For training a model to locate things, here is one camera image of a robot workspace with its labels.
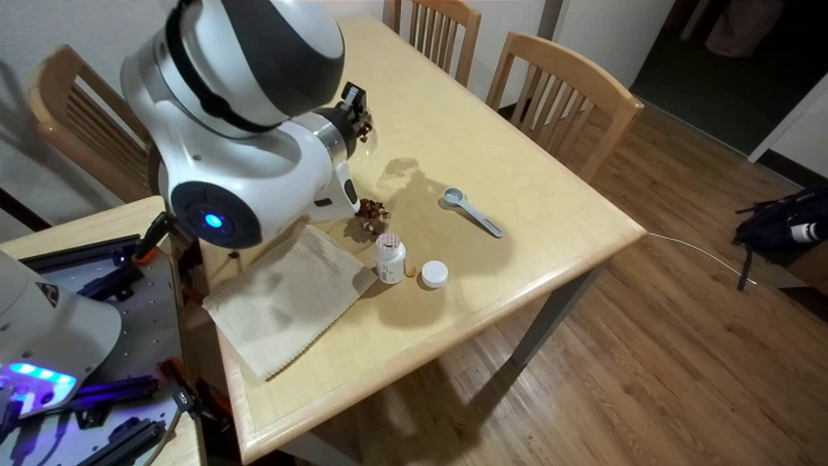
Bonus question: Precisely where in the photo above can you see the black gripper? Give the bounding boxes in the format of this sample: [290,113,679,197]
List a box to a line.
[324,82,373,153]

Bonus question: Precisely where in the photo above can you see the grey measuring spoon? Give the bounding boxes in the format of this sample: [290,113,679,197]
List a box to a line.
[443,185,505,237]

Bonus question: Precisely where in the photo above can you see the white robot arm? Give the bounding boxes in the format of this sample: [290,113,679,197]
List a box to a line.
[121,0,373,247]

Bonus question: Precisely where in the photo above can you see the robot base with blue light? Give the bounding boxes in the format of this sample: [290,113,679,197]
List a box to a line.
[0,254,121,416]

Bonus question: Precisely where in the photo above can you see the clear cup with nuts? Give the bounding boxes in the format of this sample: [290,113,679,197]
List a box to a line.
[355,197,391,241]

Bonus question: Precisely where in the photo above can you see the white pill bottle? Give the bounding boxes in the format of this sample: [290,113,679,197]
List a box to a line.
[375,232,407,283]

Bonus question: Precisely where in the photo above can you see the wooden dining table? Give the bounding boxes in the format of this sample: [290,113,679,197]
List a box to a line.
[219,17,645,466]

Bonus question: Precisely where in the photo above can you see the white bottle cap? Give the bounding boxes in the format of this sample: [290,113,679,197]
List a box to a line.
[420,259,451,289]

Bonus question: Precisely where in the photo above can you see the folded beige cloth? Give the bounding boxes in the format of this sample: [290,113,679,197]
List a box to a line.
[205,224,375,381]

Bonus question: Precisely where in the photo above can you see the wooden chair left side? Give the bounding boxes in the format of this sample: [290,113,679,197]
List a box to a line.
[28,44,161,202]

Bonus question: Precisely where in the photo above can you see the black backpack on floor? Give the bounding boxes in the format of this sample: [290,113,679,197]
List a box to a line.
[733,185,828,286]

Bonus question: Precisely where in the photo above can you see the white cable on floor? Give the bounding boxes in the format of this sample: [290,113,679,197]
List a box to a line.
[645,229,761,289]

